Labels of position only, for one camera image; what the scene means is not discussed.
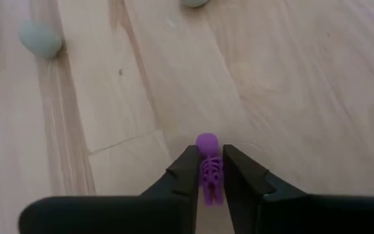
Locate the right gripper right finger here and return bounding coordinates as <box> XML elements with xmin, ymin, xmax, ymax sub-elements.
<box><xmin>222</xmin><ymin>144</ymin><xmax>374</xmax><ymax>234</ymax></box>

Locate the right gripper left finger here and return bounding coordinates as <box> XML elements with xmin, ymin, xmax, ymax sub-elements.
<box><xmin>17</xmin><ymin>144</ymin><xmax>201</xmax><ymax>234</ymax></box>

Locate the purple plastic skeleton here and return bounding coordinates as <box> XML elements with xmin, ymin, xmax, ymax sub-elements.
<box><xmin>195</xmin><ymin>132</ymin><xmax>224</xmax><ymax>207</ymax></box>

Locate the beige plastic skull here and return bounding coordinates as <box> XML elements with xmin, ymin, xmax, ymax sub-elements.
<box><xmin>180</xmin><ymin>0</ymin><xmax>210</xmax><ymax>8</ymax></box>
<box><xmin>18</xmin><ymin>19</ymin><xmax>64</xmax><ymax>60</ymax></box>

